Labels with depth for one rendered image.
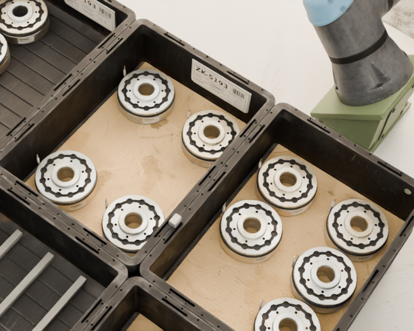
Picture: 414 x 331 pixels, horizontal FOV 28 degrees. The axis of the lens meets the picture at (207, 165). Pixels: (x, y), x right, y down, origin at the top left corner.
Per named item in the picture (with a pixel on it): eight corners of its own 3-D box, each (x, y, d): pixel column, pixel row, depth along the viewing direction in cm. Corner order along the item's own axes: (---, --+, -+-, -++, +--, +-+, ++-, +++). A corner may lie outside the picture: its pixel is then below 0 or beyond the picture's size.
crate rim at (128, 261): (140, 23, 150) (140, 14, 147) (278, 106, 142) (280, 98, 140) (-14, 173, 131) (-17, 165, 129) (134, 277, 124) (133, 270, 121)
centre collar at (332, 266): (317, 256, 132) (317, 254, 132) (345, 270, 131) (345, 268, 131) (304, 281, 130) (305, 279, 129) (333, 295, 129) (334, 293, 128)
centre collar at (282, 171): (281, 163, 141) (282, 161, 140) (307, 176, 140) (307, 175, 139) (267, 184, 139) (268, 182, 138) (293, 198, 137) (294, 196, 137)
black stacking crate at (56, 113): (141, 58, 158) (140, 18, 148) (270, 136, 150) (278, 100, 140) (-3, 201, 140) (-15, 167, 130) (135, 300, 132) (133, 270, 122)
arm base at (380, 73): (361, 60, 167) (342, 20, 162) (426, 55, 156) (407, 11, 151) (324, 107, 159) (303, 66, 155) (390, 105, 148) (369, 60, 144)
